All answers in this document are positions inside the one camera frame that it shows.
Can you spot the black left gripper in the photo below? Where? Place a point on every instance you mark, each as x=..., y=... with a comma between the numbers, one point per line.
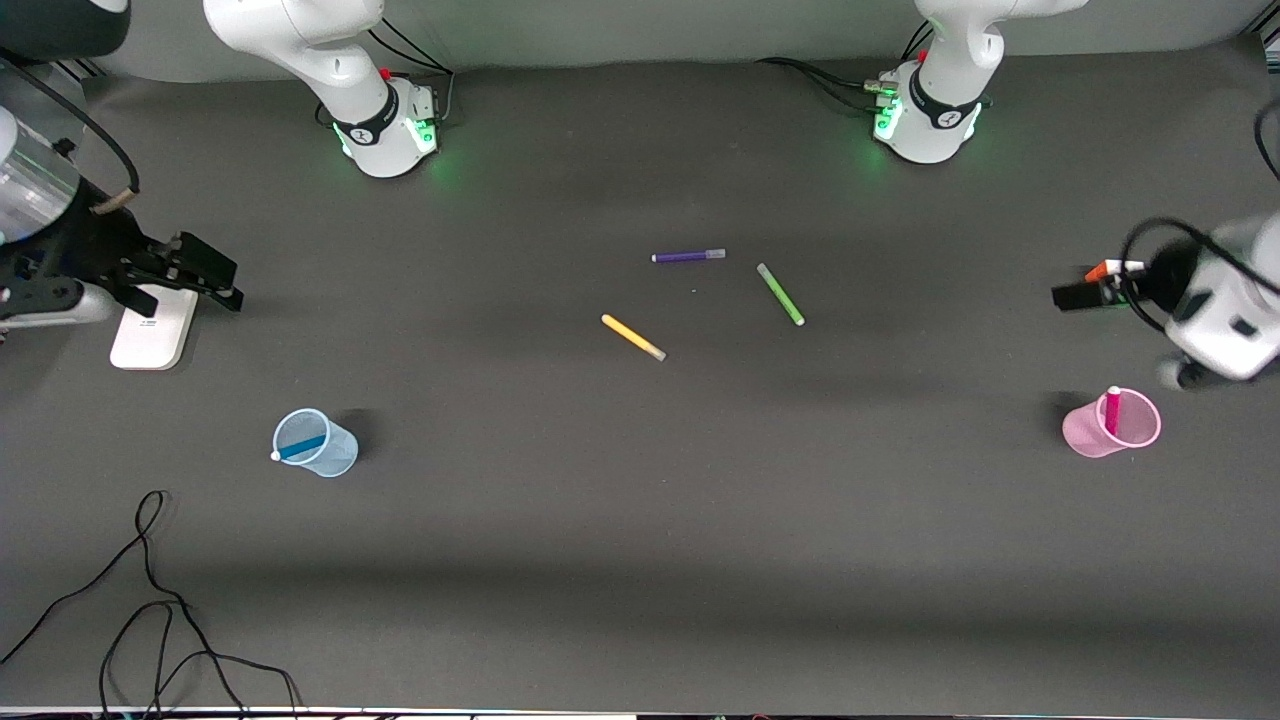
x=1165, y=275

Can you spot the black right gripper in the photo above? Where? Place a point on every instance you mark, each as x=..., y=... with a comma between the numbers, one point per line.
x=97, y=252

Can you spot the pink marker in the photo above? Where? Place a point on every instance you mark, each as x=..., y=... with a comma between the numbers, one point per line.
x=1112, y=410

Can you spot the blue marker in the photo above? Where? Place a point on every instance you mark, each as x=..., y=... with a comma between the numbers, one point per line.
x=300, y=446

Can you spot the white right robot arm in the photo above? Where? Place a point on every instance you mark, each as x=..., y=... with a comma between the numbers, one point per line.
x=300, y=40

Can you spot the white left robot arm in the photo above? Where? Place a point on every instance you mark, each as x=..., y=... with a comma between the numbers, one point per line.
x=945, y=60

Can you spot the colourful puzzle cube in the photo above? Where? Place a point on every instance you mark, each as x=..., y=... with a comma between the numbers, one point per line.
x=1100, y=270

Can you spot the white flat rectangular pad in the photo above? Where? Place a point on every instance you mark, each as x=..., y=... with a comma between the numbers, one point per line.
x=150, y=340

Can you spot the pink mesh cup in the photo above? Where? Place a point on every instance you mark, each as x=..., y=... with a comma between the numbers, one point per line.
x=1110, y=425

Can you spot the blue mesh cup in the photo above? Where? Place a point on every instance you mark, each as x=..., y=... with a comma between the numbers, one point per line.
x=315, y=445

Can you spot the green marker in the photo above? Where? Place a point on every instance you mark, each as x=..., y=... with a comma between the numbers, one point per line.
x=780, y=294

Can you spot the purple marker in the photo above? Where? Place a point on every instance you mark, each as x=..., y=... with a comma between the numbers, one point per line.
x=688, y=256

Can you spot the yellow marker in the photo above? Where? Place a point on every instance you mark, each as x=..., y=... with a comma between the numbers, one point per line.
x=632, y=337

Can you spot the aluminium frame profile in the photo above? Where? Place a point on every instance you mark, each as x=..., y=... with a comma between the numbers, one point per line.
x=1263, y=46
x=75, y=70

